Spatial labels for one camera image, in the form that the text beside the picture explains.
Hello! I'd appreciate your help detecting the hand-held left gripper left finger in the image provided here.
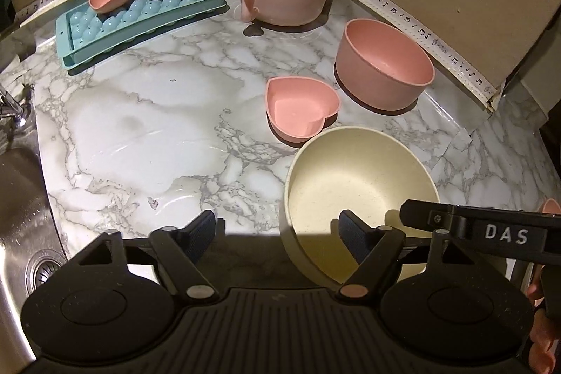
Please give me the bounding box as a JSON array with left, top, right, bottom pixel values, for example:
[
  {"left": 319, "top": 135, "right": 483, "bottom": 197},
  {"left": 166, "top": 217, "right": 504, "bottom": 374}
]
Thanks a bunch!
[{"left": 76, "top": 210, "right": 222, "bottom": 300}]

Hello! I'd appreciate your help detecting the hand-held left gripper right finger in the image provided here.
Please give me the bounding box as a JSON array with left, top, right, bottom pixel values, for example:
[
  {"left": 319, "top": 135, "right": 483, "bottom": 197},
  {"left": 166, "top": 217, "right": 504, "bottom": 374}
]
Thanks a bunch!
[{"left": 335, "top": 210, "right": 472, "bottom": 300}]

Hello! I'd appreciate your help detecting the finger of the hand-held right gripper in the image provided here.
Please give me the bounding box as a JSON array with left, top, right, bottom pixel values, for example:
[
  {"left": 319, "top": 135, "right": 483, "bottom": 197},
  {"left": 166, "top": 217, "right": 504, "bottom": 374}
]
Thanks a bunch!
[{"left": 401, "top": 200, "right": 472, "bottom": 237}]

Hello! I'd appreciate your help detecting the cream bowl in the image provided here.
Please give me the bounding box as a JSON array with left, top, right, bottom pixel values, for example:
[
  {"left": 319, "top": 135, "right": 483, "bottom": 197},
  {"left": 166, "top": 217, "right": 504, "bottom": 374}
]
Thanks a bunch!
[{"left": 278, "top": 126, "right": 441, "bottom": 285}]

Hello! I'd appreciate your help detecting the pink bear-shaped plate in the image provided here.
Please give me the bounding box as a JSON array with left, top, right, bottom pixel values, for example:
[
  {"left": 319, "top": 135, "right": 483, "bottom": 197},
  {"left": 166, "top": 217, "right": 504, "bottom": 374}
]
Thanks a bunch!
[{"left": 538, "top": 198, "right": 561, "bottom": 217}]

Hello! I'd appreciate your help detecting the pink heart-shaped dish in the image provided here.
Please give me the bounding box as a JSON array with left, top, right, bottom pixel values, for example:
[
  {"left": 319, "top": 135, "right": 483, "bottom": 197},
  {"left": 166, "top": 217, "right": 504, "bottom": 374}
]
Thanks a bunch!
[{"left": 266, "top": 76, "right": 343, "bottom": 142}]

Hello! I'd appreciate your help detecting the pink bowl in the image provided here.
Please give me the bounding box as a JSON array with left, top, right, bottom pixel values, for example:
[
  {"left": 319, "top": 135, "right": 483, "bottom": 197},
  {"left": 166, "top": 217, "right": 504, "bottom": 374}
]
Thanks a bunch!
[{"left": 335, "top": 18, "right": 435, "bottom": 112}]

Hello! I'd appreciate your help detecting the person's right hand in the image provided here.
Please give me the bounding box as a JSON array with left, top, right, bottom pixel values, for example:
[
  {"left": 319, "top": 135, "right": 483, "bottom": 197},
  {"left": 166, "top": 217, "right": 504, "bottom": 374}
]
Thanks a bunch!
[{"left": 527, "top": 269, "right": 561, "bottom": 374}]

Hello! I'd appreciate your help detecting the steel sink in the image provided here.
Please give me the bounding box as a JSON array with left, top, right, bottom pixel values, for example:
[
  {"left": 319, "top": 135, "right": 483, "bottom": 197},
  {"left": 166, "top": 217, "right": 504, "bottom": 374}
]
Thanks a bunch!
[{"left": 0, "top": 111, "right": 71, "bottom": 374}]

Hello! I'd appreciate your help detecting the music note border tape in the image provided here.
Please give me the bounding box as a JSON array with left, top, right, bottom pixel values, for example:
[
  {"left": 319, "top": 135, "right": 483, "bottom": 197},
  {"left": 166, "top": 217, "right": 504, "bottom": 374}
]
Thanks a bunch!
[{"left": 13, "top": 0, "right": 500, "bottom": 112}]

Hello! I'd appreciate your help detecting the blue ice cube tray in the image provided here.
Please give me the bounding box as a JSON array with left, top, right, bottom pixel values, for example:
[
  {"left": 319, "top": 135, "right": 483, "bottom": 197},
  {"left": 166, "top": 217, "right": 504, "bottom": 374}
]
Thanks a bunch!
[{"left": 55, "top": 0, "right": 229, "bottom": 72}]

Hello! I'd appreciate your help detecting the chrome faucet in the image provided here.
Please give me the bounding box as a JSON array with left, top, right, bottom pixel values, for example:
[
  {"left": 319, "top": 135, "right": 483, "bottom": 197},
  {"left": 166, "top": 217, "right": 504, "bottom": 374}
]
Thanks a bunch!
[{"left": 0, "top": 82, "right": 36, "bottom": 129}]

